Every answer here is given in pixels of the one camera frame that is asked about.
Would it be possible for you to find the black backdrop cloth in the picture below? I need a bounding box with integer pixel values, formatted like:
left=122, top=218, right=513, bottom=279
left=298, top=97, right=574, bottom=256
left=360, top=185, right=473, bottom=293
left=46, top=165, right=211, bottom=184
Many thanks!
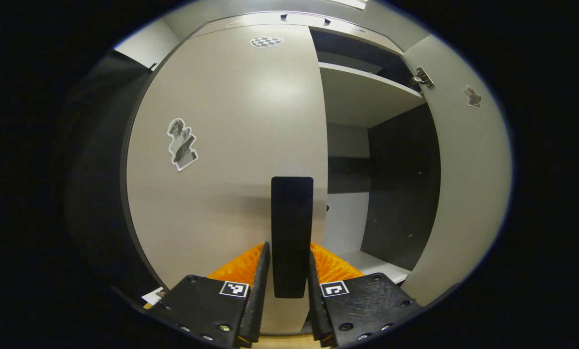
left=64, top=48, right=164, bottom=301

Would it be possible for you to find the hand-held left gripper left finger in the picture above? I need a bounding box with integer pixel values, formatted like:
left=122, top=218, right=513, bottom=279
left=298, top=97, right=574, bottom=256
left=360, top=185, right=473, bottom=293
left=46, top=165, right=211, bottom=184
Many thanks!
left=146, top=241, right=271, bottom=349

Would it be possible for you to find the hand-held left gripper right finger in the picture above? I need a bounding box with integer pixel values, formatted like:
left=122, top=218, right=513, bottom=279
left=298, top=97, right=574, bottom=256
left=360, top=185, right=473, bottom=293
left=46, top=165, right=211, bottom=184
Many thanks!
left=308, top=242, right=423, bottom=348

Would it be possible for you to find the grey cabinet drawer front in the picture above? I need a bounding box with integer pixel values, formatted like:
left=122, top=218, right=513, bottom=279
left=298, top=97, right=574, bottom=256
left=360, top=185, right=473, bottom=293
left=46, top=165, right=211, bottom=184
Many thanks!
left=192, top=11, right=405, bottom=55

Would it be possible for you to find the grey cabinet shelf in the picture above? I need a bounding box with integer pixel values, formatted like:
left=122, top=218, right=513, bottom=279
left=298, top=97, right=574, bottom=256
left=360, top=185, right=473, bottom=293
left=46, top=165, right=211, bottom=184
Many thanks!
left=338, top=250, right=411, bottom=284
left=318, top=62, right=426, bottom=128

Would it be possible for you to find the grey double-door shoe cabinet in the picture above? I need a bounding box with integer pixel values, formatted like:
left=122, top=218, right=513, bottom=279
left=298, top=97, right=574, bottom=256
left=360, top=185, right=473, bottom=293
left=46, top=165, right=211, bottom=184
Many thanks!
left=120, top=11, right=513, bottom=337

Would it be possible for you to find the grey shoe cabinet door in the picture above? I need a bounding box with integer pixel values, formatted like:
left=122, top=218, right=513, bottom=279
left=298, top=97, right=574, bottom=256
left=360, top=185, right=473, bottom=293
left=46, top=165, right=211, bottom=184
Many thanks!
left=400, top=35, right=513, bottom=307
left=126, top=24, right=329, bottom=336

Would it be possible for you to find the white paper booklet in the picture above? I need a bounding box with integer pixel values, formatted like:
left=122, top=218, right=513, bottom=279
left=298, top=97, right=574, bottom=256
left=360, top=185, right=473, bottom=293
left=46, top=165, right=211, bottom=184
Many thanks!
left=141, top=287, right=166, bottom=307

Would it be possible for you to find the black door handle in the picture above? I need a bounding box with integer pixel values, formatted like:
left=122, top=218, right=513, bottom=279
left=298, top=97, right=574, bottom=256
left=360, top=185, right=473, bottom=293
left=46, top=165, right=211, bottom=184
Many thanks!
left=271, top=176, right=314, bottom=299

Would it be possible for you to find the silver door hinge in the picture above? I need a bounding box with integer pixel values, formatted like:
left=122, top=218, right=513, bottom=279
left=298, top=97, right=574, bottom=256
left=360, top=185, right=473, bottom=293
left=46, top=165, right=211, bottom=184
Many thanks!
left=412, top=67, right=435, bottom=89

